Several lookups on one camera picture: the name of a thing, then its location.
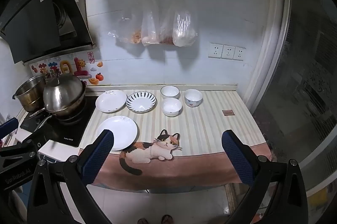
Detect white plate small print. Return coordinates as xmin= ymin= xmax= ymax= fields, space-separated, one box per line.
xmin=95 ymin=90 xmax=127 ymax=113

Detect white plate blue stripes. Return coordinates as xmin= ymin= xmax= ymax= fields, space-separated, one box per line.
xmin=126 ymin=91 xmax=157 ymax=113

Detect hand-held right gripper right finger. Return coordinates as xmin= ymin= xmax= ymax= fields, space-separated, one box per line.
xmin=221 ymin=130 xmax=310 ymax=224

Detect white wall socket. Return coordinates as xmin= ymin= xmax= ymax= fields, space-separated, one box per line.
xmin=233 ymin=46 xmax=245 ymax=61
xmin=208 ymin=42 xmax=224 ymax=58
xmin=221 ymin=44 xmax=235 ymax=60

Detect black range hood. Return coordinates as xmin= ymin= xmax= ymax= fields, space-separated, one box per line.
xmin=0 ymin=0 xmax=96 ymax=64

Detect plain white plate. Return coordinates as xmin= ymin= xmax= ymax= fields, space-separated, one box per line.
xmin=95 ymin=116 xmax=138 ymax=151

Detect steel steamer pot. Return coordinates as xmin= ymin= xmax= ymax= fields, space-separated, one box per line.
xmin=12 ymin=74 xmax=49 ymax=112

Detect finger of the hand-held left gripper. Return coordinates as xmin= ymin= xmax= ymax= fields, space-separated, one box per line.
xmin=0 ymin=117 xmax=19 ymax=140
xmin=0 ymin=129 xmax=62 ymax=158

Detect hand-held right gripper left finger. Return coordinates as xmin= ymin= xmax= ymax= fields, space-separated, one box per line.
xmin=26 ymin=129 xmax=115 ymax=224

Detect white bowl dark rim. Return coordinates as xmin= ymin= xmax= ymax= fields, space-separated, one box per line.
xmin=161 ymin=98 xmax=183 ymax=117
xmin=160 ymin=85 xmax=180 ymax=99

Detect colourful wall stickers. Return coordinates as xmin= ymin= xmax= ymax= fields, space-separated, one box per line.
xmin=30 ymin=51 xmax=105 ymax=86

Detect clear plastic bag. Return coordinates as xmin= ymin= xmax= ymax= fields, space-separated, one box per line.
xmin=158 ymin=0 xmax=176 ymax=46
xmin=172 ymin=0 xmax=198 ymax=48
xmin=141 ymin=0 xmax=160 ymax=47
xmin=108 ymin=9 xmax=143 ymax=47

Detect glass window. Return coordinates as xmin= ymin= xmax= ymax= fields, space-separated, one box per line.
xmin=251 ymin=0 xmax=337 ymax=189

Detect steel wok with handle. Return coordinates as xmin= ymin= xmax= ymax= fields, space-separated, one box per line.
xmin=28 ymin=98 xmax=88 ymax=133

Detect steel wok lid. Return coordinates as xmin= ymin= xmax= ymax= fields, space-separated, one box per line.
xmin=43 ymin=73 xmax=86 ymax=111

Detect white bowl blue pattern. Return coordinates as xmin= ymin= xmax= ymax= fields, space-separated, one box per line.
xmin=183 ymin=89 xmax=203 ymax=108

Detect striped cat print mat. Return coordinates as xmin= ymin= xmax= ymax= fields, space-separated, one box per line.
xmin=79 ymin=90 xmax=273 ymax=191

